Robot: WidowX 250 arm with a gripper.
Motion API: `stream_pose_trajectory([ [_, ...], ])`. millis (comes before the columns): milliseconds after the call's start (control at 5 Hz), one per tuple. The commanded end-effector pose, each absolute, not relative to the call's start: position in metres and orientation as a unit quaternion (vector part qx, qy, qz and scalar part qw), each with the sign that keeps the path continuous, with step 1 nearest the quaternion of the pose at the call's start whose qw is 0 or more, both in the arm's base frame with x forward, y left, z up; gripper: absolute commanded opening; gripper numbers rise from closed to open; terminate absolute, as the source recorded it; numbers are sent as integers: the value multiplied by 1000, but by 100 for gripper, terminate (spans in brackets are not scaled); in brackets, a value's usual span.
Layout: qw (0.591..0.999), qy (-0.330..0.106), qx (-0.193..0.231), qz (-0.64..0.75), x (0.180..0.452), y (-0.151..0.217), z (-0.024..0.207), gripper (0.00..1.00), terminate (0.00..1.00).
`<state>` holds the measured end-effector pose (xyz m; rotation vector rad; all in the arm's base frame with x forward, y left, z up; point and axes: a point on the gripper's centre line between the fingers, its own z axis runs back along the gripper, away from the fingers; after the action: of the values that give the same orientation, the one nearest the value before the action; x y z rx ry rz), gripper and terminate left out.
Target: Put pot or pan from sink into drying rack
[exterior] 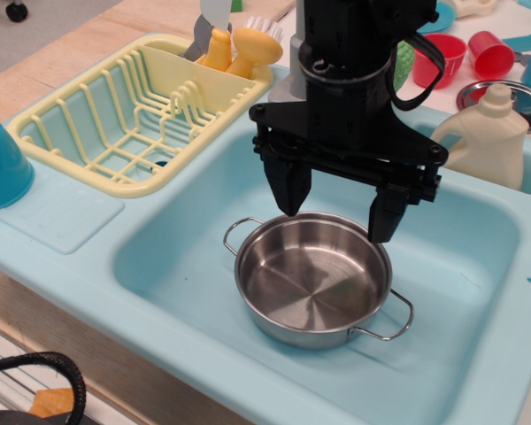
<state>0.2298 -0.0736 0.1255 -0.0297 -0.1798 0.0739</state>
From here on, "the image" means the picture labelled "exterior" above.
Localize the teal plastic utensil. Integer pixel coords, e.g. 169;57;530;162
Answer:
502;34;531;53

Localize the yellow dish brush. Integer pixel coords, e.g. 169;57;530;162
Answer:
227;16;283;79

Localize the red tipped plastic cup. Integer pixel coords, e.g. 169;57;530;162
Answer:
468;31;515;80

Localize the orange tape piece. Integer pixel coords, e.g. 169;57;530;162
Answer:
28;388;74;418

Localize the black caster wheel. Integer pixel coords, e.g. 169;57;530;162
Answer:
5;1;28;23

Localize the black braided cable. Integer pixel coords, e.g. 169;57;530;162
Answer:
0;352;88;425

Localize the teal plastic bowl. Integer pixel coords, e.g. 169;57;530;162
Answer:
0;123;35;209

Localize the cream plastic toy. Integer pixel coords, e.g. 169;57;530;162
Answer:
449;0;498;19

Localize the yellow plastic bottle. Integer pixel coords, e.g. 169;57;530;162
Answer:
197;27;232;72

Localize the cream detergent bottle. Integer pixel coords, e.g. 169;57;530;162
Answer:
431;83;529;190

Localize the green block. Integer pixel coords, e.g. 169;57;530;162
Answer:
230;0;243;13

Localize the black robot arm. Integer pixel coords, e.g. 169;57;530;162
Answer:
249;1;448;243

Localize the teal plastic plate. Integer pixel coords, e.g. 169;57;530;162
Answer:
418;1;456;35

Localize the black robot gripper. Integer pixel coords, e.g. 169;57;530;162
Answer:
250;73;448;243

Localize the yellow dish drying rack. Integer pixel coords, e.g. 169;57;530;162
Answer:
7;33;273;197

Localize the green plastic corn toy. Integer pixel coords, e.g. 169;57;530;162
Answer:
393;41;415;91

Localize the stainless steel pot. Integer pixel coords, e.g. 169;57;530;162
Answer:
223;212;414;350

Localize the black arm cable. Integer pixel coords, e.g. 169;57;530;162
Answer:
389;30;446;112

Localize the silver metal lid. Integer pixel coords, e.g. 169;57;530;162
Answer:
456;80;531;134

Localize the grey white spatula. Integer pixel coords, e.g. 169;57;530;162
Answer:
181;0;232;61

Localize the grey toy faucet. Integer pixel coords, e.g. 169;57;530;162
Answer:
268;33;306;103

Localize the light blue toy sink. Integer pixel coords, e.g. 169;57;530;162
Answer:
0;64;531;425

